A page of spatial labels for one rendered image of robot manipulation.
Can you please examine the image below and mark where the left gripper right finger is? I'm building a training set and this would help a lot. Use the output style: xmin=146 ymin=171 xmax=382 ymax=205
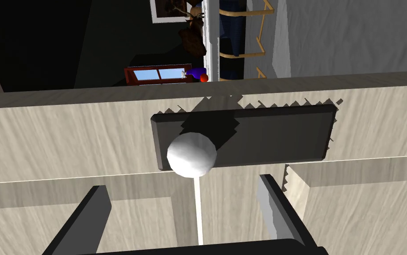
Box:
xmin=257 ymin=174 xmax=318 ymax=248

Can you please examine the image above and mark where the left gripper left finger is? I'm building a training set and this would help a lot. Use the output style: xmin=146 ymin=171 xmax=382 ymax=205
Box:
xmin=42 ymin=185 xmax=112 ymax=255

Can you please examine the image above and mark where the dark grey knob plate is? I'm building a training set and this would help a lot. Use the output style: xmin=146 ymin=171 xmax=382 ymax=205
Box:
xmin=150 ymin=104 xmax=338 ymax=171

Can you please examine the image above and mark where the beige wooden door leaf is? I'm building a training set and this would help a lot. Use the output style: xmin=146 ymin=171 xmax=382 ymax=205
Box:
xmin=0 ymin=70 xmax=407 ymax=255

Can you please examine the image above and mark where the white ball door knob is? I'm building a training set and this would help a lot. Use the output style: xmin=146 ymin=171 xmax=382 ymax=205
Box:
xmin=166 ymin=132 xmax=218 ymax=178

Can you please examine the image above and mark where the blue vase with red ball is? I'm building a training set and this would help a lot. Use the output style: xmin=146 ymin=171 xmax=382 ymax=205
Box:
xmin=181 ymin=68 xmax=209 ymax=83

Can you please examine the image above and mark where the red framed window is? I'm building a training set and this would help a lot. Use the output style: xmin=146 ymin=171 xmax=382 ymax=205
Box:
xmin=124 ymin=64 xmax=193 ymax=86

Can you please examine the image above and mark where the wooden shelf rack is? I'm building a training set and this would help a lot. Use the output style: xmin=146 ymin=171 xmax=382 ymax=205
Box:
xmin=219 ymin=0 xmax=276 ymax=81

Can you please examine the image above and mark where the white framed dark picture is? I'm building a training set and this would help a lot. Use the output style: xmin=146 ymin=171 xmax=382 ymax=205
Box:
xmin=149 ymin=0 xmax=192 ymax=24

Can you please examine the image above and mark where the brown deer head mount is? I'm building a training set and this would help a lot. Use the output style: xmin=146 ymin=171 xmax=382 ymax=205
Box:
xmin=178 ymin=0 xmax=207 ymax=59

